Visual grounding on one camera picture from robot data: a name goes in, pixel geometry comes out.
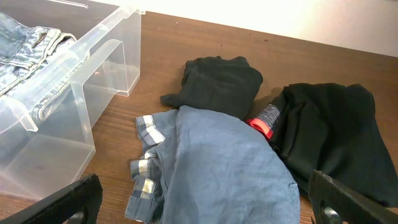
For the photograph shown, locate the light blue jeans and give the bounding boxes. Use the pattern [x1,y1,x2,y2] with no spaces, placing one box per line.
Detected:
[0,11,90,122]

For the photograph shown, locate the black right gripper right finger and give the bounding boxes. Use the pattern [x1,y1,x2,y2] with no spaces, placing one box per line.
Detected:
[308,170,397,224]

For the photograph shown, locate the blue shirt with plaid cuffs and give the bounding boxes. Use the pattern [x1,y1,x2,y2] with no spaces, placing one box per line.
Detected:
[125,106,300,223]

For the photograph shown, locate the black folded garment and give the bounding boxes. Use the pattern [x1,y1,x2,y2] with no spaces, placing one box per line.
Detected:
[160,56,263,119]

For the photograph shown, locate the clear plastic storage bin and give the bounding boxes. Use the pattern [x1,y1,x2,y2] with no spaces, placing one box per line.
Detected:
[1,0,142,200]

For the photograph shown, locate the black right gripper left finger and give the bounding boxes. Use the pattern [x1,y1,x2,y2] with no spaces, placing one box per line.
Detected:
[1,174,103,224]

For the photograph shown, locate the black garment with red tag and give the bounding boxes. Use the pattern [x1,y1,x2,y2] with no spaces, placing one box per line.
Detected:
[246,83,397,208]

